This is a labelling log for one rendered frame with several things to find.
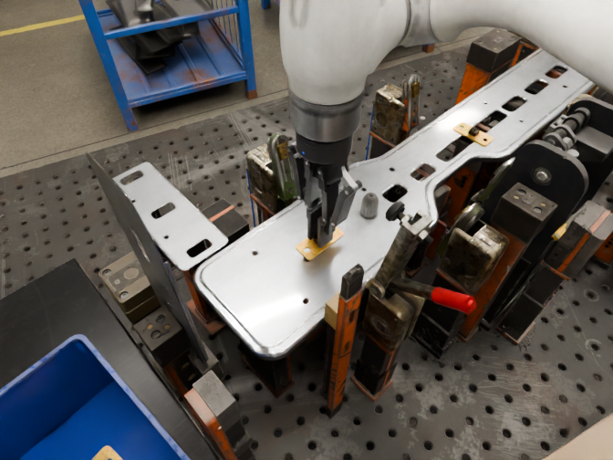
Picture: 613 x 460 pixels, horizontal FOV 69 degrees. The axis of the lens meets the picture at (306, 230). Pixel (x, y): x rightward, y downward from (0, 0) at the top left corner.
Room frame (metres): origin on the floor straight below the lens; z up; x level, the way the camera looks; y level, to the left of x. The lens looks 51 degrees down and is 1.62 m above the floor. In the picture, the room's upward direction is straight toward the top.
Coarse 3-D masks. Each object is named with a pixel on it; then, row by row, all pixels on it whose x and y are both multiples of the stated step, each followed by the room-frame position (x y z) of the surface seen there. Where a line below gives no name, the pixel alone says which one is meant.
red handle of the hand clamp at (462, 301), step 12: (396, 276) 0.36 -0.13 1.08; (396, 288) 0.34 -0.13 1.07; (408, 288) 0.33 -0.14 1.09; (420, 288) 0.32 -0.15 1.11; (432, 288) 0.31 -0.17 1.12; (444, 288) 0.31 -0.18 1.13; (432, 300) 0.30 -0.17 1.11; (444, 300) 0.29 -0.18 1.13; (456, 300) 0.28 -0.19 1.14; (468, 300) 0.28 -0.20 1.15; (468, 312) 0.27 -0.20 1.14
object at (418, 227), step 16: (400, 208) 0.37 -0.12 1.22; (400, 224) 0.35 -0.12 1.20; (416, 224) 0.34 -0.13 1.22; (400, 240) 0.34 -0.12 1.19; (416, 240) 0.34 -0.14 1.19; (432, 240) 0.33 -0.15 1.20; (400, 256) 0.33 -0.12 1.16; (384, 272) 0.35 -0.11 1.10; (400, 272) 0.36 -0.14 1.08; (384, 288) 0.34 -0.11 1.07
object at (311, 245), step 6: (336, 228) 0.49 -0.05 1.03; (336, 234) 0.48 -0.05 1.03; (342, 234) 0.48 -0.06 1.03; (306, 240) 0.47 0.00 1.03; (312, 240) 0.47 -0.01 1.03; (336, 240) 0.47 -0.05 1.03; (300, 246) 0.45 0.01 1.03; (306, 246) 0.45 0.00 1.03; (312, 246) 0.45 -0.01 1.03; (324, 246) 0.45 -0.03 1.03; (300, 252) 0.44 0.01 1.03; (306, 252) 0.44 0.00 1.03; (312, 252) 0.44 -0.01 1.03; (318, 252) 0.44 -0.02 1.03; (306, 258) 0.43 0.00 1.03; (312, 258) 0.43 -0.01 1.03
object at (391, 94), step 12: (384, 96) 0.87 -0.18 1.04; (396, 96) 0.86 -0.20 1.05; (384, 108) 0.86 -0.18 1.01; (396, 108) 0.84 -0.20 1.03; (372, 120) 0.89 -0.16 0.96; (384, 120) 0.86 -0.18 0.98; (396, 120) 0.83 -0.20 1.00; (372, 132) 0.88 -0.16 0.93; (384, 132) 0.85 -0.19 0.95; (396, 132) 0.83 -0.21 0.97; (408, 132) 0.84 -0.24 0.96; (372, 144) 0.88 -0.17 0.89; (384, 144) 0.85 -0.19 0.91; (396, 144) 0.82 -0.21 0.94; (372, 156) 0.87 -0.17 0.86
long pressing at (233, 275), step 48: (480, 96) 0.93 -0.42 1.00; (528, 96) 0.93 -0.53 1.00; (576, 96) 0.92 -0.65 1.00; (432, 144) 0.75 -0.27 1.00; (384, 192) 0.61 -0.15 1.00; (432, 192) 0.60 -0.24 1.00; (240, 240) 0.49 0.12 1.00; (288, 240) 0.49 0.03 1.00; (384, 240) 0.49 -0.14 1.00; (240, 288) 0.39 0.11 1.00; (288, 288) 0.39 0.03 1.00; (336, 288) 0.39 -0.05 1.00; (240, 336) 0.30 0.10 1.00; (288, 336) 0.30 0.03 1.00
